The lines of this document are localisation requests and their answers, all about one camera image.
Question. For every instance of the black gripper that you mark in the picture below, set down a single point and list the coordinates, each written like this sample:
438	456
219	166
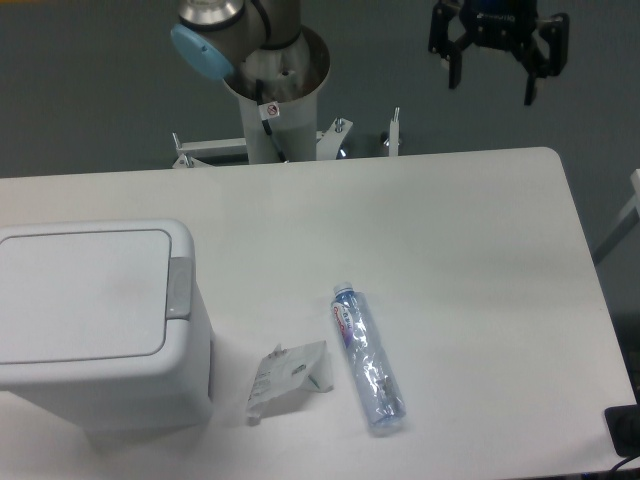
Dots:
539	45

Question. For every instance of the white frame at right edge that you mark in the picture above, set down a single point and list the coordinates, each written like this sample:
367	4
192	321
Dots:
624	222

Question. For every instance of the clear plastic water bottle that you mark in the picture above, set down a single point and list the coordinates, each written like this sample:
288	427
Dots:
377	388

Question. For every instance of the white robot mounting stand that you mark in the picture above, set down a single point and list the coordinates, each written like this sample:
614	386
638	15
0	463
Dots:
273	132

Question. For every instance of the clear plastic wrapper bag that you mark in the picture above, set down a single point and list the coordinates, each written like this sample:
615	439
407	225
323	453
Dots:
287	371

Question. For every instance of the white push-lid trash can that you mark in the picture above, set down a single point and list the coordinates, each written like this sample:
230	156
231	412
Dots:
103	323

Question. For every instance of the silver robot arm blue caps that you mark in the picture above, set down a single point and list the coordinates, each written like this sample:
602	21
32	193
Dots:
261	50

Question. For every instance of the black device at table corner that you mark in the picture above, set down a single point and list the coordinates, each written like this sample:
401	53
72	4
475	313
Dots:
623	425

